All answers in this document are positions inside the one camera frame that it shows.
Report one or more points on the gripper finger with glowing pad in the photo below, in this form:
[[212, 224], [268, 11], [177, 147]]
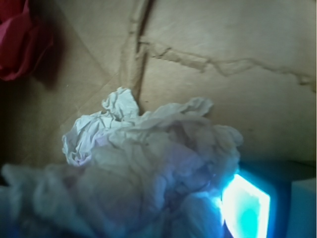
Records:
[[271, 199]]

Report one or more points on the white paper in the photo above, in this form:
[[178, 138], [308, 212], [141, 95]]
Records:
[[156, 175]]

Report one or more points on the crumpled red paper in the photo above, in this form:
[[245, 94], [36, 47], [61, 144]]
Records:
[[24, 39]]

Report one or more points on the brown paper bag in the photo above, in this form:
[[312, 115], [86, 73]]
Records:
[[255, 59]]

